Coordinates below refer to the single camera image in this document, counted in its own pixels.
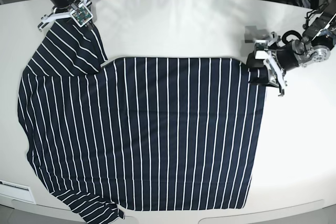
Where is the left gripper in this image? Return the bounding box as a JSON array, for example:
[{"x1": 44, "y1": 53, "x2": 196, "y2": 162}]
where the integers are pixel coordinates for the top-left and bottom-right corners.
[{"x1": 246, "y1": 49, "x2": 299, "y2": 88}]

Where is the navy white striped T-shirt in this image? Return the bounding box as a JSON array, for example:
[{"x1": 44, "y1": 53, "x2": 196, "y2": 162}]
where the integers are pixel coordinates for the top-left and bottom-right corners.
[{"x1": 18, "y1": 21, "x2": 266, "y2": 223}]

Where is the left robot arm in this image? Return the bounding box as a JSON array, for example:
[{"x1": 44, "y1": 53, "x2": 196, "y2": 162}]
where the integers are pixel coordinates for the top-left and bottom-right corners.
[{"x1": 246, "y1": 0, "x2": 335, "y2": 94}]

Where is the white label sticker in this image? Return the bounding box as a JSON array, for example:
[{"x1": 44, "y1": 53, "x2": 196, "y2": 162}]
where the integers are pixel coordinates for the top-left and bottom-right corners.
[{"x1": 0, "y1": 180, "x2": 36, "y2": 204}]

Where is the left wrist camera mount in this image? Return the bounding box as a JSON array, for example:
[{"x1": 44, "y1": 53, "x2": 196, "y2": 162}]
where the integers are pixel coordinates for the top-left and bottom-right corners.
[{"x1": 254, "y1": 32, "x2": 287, "y2": 97}]

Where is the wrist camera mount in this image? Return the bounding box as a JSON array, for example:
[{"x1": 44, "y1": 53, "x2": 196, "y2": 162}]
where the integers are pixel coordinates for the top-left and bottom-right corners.
[
  {"x1": 254, "y1": 32, "x2": 287, "y2": 97},
  {"x1": 38, "y1": 0, "x2": 93, "y2": 31}
]

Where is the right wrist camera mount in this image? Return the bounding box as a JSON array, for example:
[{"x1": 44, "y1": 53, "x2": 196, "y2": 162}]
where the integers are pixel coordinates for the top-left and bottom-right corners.
[{"x1": 38, "y1": 0, "x2": 93, "y2": 31}]

